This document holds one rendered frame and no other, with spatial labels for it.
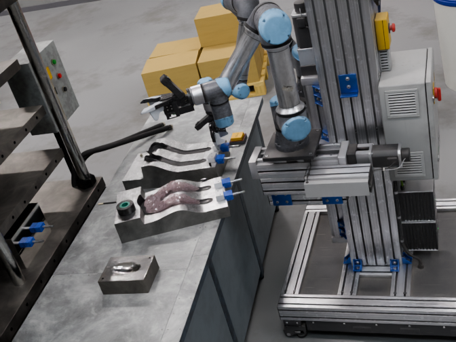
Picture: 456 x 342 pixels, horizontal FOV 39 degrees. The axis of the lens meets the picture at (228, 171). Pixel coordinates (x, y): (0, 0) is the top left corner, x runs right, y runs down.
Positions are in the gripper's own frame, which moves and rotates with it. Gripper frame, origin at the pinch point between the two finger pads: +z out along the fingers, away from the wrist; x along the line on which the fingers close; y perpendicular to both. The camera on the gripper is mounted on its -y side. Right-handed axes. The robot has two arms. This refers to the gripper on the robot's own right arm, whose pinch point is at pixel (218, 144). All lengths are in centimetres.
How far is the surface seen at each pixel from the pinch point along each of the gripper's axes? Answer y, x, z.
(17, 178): -91, -35, -13
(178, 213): -7, -52, 3
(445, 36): 118, 205, 47
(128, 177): -45.3, -15.2, 4.9
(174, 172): -19.2, -17.9, 2.5
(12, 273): -76, -84, 5
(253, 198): 4, 21, 49
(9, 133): -83, -36, -38
